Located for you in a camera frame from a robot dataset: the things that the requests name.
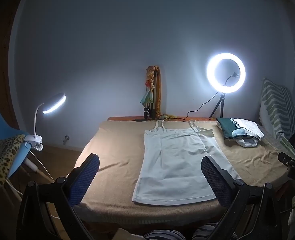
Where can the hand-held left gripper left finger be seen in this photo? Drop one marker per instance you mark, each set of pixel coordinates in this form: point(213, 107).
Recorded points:
point(87, 177)

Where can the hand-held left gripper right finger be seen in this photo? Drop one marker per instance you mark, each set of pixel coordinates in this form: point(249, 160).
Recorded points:
point(213, 177)

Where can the white tank top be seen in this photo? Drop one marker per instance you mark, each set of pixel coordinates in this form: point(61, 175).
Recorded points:
point(172, 167)
point(210, 142)

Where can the beige blanket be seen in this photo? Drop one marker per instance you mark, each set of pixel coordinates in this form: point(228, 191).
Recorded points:
point(117, 150)

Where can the folded white printed garment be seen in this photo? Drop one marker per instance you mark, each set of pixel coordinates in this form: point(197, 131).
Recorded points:
point(250, 127)

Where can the folded green shirt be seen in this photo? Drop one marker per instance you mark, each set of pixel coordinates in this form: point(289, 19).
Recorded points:
point(226, 127)

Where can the green striped pillow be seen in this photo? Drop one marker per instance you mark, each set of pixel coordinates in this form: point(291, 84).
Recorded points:
point(275, 105)

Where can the person's striped trousers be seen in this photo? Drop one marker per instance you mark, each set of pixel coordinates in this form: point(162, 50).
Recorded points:
point(167, 233)

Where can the white clip lamp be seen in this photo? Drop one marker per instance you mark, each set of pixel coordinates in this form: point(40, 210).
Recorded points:
point(55, 103)

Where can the leopard print cloth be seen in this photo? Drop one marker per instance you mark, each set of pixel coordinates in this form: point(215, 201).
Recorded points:
point(2, 155)

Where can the blue chair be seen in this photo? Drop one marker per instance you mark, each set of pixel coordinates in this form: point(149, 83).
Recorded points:
point(2, 125)

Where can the orange patterned cloth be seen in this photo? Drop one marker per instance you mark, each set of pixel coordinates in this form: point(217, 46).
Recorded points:
point(160, 92)

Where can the folded silver tripod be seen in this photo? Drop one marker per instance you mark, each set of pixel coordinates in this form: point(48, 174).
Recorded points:
point(157, 92)

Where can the teal printed cloth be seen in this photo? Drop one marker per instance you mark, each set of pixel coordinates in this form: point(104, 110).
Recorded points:
point(148, 95)

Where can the small metal wall fixture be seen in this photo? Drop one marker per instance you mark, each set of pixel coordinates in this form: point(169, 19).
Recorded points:
point(66, 139)

